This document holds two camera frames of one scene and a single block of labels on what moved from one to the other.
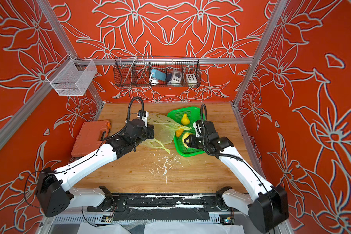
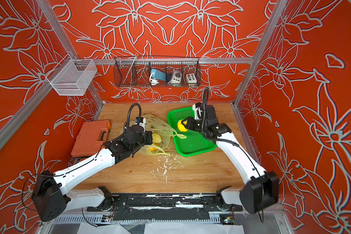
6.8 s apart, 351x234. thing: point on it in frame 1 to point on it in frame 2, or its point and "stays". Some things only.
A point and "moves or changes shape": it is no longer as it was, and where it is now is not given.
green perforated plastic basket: [194, 115] stays
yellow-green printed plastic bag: [165, 129] moves or changes shape
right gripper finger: [192, 141] to [189, 122]
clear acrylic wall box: [74, 78] stays
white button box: [191, 78] stays
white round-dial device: [176, 77] stays
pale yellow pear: [185, 121] moves or changes shape
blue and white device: [155, 75] stays
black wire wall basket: [157, 71] stays
